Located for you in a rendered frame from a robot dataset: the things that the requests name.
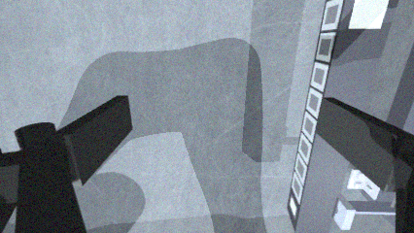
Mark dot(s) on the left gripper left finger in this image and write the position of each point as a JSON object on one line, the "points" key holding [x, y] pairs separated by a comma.
{"points": [[36, 180]]}

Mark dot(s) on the black rectangular panel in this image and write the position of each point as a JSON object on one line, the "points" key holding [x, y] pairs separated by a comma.
{"points": [[401, 115]]}

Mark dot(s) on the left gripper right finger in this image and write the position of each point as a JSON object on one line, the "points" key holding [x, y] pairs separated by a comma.
{"points": [[381, 151]]}

